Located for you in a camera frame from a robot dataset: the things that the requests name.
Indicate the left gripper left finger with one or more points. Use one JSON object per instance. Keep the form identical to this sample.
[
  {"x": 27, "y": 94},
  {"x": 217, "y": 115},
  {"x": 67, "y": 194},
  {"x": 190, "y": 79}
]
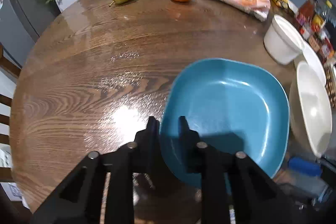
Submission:
[{"x": 147, "y": 157}]

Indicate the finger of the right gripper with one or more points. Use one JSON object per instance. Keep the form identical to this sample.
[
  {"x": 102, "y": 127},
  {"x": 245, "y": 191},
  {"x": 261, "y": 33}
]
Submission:
[{"x": 303, "y": 166}]

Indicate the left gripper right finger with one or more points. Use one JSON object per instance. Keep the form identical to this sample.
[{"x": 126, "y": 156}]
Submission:
[{"x": 191, "y": 146}]

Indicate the large white bowl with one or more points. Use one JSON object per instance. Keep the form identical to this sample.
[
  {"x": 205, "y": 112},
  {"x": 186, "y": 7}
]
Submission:
[{"x": 310, "y": 111}]

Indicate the teal square plate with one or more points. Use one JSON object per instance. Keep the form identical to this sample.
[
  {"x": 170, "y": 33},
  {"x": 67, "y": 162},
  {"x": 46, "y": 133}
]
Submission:
[{"x": 233, "y": 106}]

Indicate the small white bowl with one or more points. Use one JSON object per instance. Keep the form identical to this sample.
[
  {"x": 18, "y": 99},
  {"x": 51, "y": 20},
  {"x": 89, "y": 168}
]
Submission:
[{"x": 308, "y": 55}]

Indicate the white ceramic ramekin pot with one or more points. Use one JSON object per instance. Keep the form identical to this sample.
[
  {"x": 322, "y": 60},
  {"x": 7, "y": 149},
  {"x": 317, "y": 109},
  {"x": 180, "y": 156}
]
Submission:
[{"x": 282, "y": 41}]

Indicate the red label jar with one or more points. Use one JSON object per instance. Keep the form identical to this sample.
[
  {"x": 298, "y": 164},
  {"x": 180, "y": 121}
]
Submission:
[{"x": 326, "y": 50}]

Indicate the brown sauce jar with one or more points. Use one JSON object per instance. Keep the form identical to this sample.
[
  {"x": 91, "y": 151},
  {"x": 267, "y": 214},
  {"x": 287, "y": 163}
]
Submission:
[{"x": 317, "y": 42}]

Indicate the small white lid jar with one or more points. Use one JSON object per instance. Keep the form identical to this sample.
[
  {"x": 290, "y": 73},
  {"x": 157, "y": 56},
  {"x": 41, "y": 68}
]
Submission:
[{"x": 305, "y": 31}]

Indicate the red sauce bottle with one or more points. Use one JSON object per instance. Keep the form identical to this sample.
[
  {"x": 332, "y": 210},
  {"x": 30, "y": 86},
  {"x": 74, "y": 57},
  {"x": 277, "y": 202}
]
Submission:
[{"x": 305, "y": 13}]

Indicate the left side wooden chair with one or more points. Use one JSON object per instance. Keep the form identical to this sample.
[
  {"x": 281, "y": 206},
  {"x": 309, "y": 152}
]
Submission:
[{"x": 12, "y": 69}]

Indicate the yellow snack packet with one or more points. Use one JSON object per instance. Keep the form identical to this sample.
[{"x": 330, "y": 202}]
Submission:
[{"x": 286, "y": 5}]

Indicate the grey refrigerator with magnets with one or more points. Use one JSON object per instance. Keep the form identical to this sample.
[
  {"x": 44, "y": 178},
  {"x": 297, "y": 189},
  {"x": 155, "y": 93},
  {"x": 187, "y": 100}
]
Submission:
[{"x": 22, "y": 23}]

